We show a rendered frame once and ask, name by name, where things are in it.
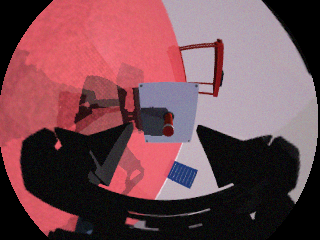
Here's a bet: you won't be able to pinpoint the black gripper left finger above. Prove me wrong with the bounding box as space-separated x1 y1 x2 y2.
53 123 133 187

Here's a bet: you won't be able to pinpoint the red peg with white band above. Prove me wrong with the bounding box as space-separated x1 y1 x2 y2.
163 113 173 137

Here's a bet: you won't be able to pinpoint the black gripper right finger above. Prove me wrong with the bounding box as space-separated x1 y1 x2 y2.
196 125 273 188

